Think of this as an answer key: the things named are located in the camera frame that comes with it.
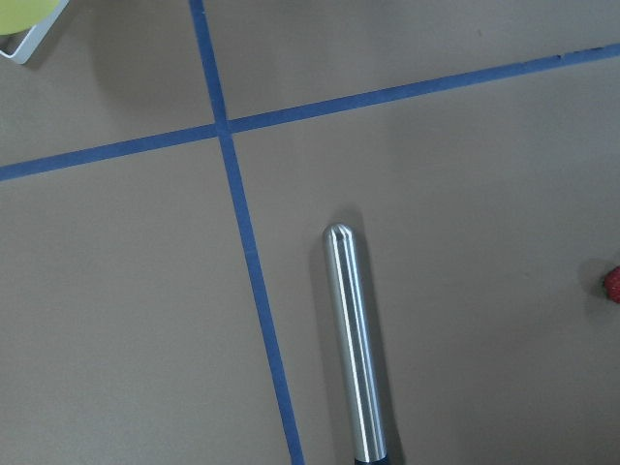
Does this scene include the red strawberry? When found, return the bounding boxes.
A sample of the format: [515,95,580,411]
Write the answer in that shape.
[603,266,620,304]

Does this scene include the white wire cup rack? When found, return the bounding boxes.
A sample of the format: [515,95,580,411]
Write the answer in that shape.
[1,0,70,65]

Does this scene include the yellow cup on rack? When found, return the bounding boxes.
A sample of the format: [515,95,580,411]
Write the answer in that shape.
[0,0,61,36]

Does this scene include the steel muddler black tip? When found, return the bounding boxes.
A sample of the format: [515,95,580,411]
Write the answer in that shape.
[324,223,388,464]

